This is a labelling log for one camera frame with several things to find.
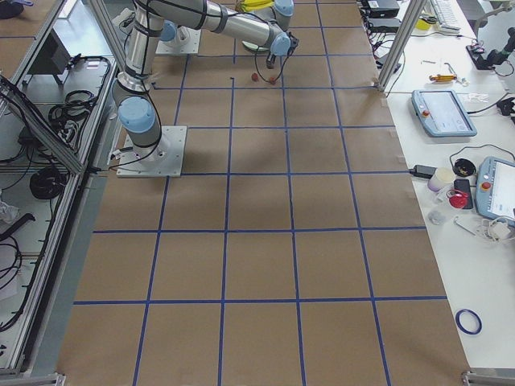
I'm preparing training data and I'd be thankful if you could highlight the yellow banana bunch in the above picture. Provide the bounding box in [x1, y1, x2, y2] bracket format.
[235, 0, 274, 12]

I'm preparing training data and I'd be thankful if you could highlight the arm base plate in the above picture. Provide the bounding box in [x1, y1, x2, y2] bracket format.
[156, 27, 201, 55]
[116, 125, 187, 178]

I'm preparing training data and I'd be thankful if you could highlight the blue tape roll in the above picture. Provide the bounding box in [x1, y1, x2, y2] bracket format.
[455, 309, 483, 336]

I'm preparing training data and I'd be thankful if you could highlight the white cup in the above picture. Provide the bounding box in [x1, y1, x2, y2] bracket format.
[427, 167, 456, 192]

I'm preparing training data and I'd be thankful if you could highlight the aluminium frame post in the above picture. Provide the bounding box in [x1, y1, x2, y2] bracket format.
[375, 0, 426, 92]

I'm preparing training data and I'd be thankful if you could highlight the black power brick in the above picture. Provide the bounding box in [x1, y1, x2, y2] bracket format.
[409, 165, 436, 179]

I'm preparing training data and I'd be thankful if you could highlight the yellow handled tool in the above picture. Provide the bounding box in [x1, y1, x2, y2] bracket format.
[429, 74, 457, 83]

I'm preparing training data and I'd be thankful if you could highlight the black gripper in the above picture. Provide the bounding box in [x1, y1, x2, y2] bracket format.
[266, 34, 299, 68]

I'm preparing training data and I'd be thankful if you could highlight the light green plate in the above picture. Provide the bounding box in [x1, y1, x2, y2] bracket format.
[241, 41, 269, 53]

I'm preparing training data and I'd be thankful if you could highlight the blue teach pendant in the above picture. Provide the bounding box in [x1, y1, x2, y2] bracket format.
[411, 90, 477, 138]
[475, 157, 515, 227]

